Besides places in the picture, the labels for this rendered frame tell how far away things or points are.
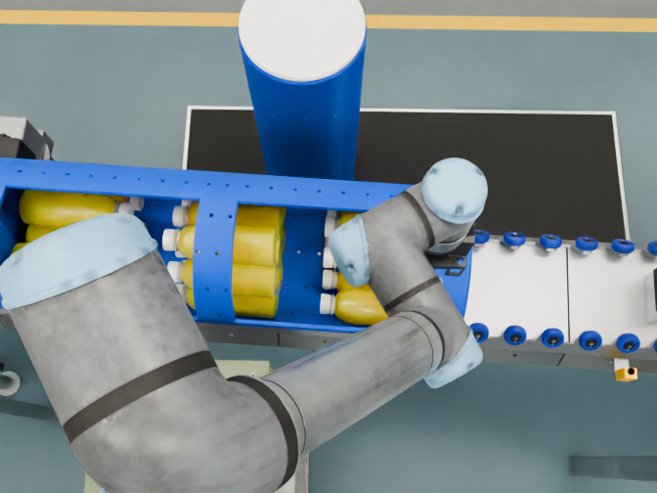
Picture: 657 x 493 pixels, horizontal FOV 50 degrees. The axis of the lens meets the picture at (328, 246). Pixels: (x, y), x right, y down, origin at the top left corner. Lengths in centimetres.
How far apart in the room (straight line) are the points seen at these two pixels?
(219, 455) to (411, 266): 38
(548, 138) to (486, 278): 113
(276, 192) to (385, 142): 126
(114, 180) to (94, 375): 83
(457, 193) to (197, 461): 45
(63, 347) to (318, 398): 21
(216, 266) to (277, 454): 70
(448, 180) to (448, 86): 195
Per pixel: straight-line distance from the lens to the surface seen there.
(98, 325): 50
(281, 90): 159
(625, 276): 161
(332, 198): 123
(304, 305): 142
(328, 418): 61
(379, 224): 81
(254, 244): 124
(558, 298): 155
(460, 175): 82
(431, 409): 239
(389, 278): 80
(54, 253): 52
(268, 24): 162
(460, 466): 240
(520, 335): 146
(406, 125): 249
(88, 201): 137
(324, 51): 157
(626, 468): 206
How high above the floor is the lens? 236
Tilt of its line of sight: 73 degrees down
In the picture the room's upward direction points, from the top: straight up
